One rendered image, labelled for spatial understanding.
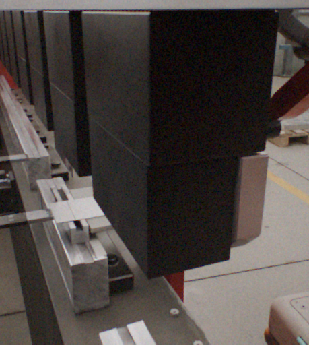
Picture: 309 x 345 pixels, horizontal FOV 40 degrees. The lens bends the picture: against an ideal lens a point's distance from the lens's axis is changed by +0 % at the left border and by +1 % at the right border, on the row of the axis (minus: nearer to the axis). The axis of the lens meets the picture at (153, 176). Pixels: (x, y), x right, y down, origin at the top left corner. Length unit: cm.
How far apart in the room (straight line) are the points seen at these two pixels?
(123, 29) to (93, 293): 53
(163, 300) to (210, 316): 137
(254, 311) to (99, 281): 154
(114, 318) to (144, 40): 56
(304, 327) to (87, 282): 114
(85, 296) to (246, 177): 49
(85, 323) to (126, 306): 8
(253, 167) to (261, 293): 205
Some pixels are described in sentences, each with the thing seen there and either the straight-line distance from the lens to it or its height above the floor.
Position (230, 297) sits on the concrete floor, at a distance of 226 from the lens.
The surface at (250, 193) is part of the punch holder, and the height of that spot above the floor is 123.
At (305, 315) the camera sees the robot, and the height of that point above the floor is 28.
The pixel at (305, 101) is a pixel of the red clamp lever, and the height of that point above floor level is 129.
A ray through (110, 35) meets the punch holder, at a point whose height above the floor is 132.
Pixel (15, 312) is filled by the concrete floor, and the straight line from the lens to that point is 224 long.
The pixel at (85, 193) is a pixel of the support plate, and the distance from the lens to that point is 86.
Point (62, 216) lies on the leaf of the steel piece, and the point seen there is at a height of 100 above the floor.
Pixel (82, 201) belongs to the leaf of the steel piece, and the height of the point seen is 100.
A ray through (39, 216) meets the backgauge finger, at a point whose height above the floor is 101.
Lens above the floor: 134
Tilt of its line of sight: 21 degrees down
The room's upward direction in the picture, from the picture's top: straight up
